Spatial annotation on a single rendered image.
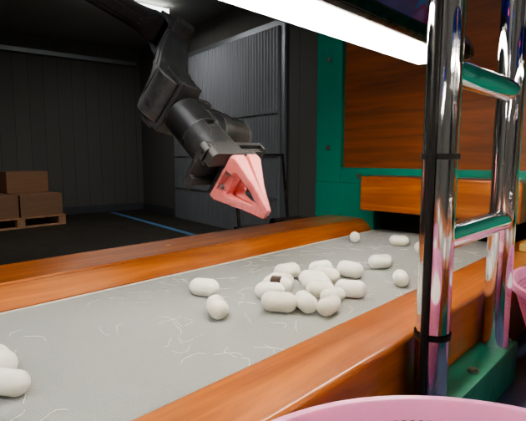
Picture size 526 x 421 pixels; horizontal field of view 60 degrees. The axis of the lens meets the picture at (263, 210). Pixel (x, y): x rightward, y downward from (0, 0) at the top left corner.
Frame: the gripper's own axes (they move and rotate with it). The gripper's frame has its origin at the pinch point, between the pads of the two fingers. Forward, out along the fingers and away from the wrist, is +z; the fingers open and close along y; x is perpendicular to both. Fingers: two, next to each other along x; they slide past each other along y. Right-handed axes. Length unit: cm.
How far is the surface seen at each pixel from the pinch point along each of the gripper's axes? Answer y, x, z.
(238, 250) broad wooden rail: 9.3, 15.3, -6.0
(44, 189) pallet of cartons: 203, 407, -453
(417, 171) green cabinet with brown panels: 48.2, -0.7, -4.7
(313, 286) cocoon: 0.8, 1.9, 10.6
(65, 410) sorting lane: -28.0, 1.7, 13.4
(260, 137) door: 324, 173, -263
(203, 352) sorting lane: -16.6, 1.9, 13.1
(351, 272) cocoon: 10.5, 3.0, 9.9
